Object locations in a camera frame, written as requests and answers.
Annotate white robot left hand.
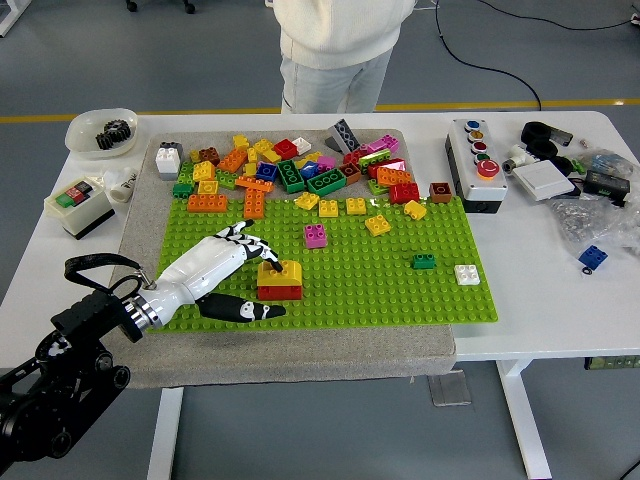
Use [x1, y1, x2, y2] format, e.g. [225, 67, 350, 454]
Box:
[144, 218, 289, 330]

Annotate yellow curved brick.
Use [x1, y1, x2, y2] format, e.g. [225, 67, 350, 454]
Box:
[256, 259, 304, 289]

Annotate magenta square brick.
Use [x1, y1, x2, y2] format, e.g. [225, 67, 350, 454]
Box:
[303, 223, 328, 250]

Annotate red stepped brick stack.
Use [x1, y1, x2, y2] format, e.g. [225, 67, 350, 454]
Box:
[257, 283, 305, 301]

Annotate orange flat long brick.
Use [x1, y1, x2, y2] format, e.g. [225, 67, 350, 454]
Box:
[234, 174, 275, 194]

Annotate white and grey brick stack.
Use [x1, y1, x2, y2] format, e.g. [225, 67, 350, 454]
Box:
[155, 141, 185, 181]

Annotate green long upturned brick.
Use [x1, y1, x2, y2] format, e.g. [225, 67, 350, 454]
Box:
[277, 159, 306, 194]
[305, 168, 347, 196]

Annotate grey long brick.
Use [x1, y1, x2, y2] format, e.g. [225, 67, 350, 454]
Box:
[324, 118, 362, 155]

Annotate lime green long brick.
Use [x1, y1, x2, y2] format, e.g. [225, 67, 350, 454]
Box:
[358, 148, 394, 173]

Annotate red rounded brick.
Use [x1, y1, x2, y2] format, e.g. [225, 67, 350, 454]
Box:
[388, 182, 421, 204]

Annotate red glossy sloped brick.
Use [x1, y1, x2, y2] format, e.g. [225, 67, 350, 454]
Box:
[367, 157, 409, 176]

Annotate pink long brick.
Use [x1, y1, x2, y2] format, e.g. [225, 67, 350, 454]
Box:
[366, 133, 401, 155]

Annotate grey-brown mat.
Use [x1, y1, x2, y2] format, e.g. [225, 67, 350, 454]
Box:
[88, 128, 459, 390]

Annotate green studded baseplate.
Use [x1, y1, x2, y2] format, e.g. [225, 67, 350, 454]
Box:
[144, 194, 501, 332]

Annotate white table leg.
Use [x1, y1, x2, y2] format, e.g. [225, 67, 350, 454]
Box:
[495, 358, 554, 480]
[147, 387, 185, 480]

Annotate white plastic bowl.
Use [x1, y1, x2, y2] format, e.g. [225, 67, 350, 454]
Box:
[64, 108, 140, 160]

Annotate person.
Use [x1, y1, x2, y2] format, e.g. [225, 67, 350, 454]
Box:
[272, 0, 417, 115]

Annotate black chair base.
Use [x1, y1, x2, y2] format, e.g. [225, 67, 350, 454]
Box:
[126, 0, 197, 15]

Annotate grey floor plate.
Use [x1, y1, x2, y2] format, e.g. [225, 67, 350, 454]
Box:
[427, 370, 474, 407]

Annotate white push-button control box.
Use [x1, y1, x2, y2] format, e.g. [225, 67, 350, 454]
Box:
[444, 117, 511, 215]

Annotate white pipe fitting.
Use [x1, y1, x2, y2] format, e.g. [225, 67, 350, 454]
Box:
[502, 143, 541, 175]

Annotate black clamp with metal plate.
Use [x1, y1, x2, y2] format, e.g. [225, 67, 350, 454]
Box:
[520, 120, 575, 147]

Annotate clear bag of screws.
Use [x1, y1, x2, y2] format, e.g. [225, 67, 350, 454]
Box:
[547, 192, 640, 261]

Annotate black power adapter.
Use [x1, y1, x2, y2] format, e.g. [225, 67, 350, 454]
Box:
[583, 169, 632, 207]

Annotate clear bag of blue parts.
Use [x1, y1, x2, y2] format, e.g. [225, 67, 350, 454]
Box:
[574, 148, 640, 176]

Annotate table height control panel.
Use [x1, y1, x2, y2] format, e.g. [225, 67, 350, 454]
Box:
[584, 354, 640, 371]

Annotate white switch box green red buttons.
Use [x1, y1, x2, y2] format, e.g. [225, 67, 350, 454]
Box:
[43, 177, 117, 240]

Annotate white furniture frame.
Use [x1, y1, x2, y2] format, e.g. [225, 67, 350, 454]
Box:
[0, 0, 32, 37]

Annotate white wall switch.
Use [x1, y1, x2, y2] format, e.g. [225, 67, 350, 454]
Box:
[512, 160, 577, 203]

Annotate black floor cable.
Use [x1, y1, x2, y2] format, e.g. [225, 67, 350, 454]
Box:
[433, 0, 544, 112]
[479, 0, 640, 32]

